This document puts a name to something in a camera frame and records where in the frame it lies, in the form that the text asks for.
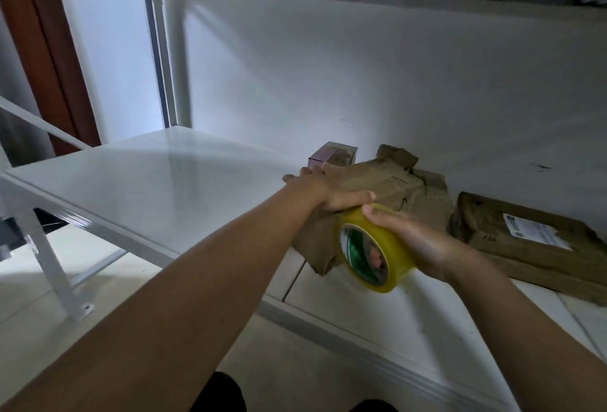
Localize white metal shelf rack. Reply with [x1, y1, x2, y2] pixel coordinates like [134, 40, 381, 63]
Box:
[0, 0, 607, 412]

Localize small cardboard box red label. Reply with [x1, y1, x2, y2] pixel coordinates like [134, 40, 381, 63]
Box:
[410, 169, 457, 236]

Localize person's left forearm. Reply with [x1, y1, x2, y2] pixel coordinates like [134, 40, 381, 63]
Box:
[0, 184, 324, 412]

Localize yellow tape roll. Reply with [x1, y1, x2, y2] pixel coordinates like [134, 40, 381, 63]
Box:
[338, 206, 419, 294]

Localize person's right hand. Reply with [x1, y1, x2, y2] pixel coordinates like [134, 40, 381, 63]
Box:
[361, 202, 470, 284]

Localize person's black trousers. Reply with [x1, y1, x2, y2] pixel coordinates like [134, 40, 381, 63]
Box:
[190, 371, 400, 412]

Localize pink carton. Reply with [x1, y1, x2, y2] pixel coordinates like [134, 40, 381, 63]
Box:
[307, 141, 359, 169]

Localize person's left hand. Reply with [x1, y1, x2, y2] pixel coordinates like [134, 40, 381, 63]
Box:
[281, 162, 377, 215]

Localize long cardboard box white label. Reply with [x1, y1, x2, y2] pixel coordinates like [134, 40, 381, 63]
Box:
[289, 158, 426, 277]

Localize red-brown door frame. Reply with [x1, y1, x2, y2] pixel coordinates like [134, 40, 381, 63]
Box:
[0, 0, 102, 157]

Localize perforated white metal rack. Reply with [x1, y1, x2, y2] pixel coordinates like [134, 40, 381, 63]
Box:
[0, 94, 129, 321]

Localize corrugated cardboard box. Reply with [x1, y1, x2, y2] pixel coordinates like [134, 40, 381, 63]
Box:
[376, 144, 420, 171]

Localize person's right forearm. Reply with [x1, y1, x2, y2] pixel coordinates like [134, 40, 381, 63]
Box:
[446, 250, 607, 412]

